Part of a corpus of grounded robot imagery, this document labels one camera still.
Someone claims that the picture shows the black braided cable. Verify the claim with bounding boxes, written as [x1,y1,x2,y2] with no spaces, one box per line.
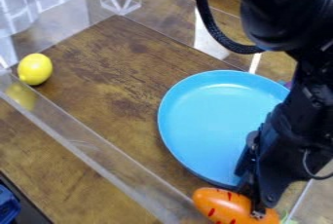
[190,0,266,56]

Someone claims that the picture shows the yellow toy lemon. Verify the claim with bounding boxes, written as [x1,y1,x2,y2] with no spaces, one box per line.
[17,54,53,86]

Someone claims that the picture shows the orange toy carrot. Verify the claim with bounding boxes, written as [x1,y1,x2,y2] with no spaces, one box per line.
[192,188,279,224]

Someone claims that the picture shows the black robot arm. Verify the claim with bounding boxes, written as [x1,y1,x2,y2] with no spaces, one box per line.
[235,0,333,217]

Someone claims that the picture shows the blue object at corner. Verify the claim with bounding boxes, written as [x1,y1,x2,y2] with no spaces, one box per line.
[0,185,21,224]

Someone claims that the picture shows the blue round plastic tray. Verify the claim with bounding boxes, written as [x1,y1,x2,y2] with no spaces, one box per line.
[157,70,289,188]

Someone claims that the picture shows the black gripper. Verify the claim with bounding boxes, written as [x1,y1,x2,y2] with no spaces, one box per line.
[234,50,333,220]

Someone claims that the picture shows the clear acrylic enclosure wall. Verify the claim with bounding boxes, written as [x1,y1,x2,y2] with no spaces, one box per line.
[0,0,333,224]

